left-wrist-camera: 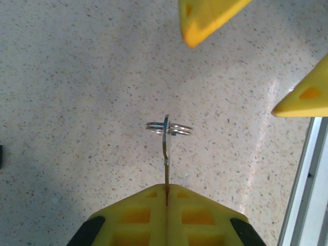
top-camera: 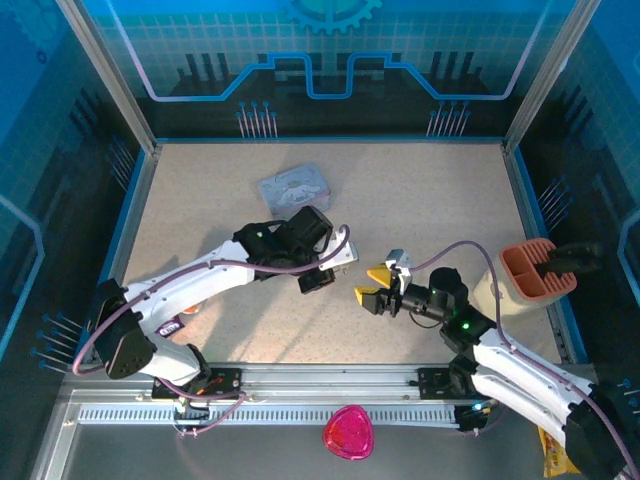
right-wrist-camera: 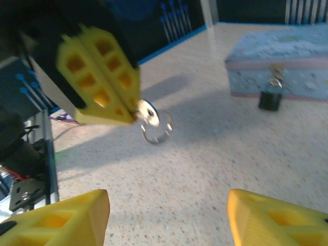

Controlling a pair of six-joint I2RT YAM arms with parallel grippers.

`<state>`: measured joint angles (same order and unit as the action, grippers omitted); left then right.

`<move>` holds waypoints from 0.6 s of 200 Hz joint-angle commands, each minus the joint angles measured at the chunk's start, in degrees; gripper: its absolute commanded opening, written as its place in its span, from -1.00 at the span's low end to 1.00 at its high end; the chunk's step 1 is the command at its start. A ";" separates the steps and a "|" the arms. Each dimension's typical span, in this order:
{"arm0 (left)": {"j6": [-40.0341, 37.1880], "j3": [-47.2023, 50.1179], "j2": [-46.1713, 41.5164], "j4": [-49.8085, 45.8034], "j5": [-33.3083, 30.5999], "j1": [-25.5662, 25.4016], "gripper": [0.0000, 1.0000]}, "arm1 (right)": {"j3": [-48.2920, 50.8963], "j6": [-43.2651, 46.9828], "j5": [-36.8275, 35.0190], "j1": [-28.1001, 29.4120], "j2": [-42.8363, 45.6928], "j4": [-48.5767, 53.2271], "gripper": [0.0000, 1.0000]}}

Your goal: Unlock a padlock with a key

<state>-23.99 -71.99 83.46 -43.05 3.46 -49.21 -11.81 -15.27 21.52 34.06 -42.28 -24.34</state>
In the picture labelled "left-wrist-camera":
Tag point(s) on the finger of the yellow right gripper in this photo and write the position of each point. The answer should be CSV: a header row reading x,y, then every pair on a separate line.
x,y
202,23
307,107

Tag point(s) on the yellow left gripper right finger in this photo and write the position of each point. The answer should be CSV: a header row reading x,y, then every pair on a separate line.
x,y
200,217

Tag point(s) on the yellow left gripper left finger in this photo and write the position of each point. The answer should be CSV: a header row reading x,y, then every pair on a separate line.
x,y
133,217

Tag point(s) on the silver key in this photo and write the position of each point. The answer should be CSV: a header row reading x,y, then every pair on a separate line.
x,y
166,148

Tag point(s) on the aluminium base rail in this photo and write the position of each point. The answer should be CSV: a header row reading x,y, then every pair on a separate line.
x,y
307,192

